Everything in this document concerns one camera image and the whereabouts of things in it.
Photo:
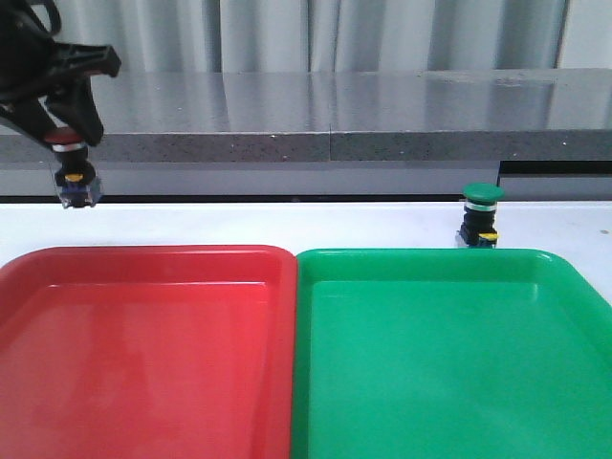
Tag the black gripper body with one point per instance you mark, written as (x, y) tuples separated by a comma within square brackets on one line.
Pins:
[(33, 62)]

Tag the green mushroom push button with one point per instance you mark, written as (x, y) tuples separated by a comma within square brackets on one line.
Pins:
[(477, 228)]

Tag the green plastic tray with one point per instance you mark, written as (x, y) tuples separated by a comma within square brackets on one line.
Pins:
[(449, 353)]

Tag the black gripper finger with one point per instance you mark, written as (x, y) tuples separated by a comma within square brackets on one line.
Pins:
[(74, 105), (29, 118)]

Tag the red mushroom push button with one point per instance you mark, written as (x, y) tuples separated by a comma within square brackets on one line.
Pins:
[(77, 182)]

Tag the red plastic tray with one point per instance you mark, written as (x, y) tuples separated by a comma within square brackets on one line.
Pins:
[(148, 352)]

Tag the white pleated curtain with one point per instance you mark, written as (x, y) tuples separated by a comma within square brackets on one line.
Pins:
[(314, 36)]

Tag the grey stone counter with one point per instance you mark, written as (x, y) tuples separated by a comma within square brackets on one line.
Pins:
[(390, 136)]

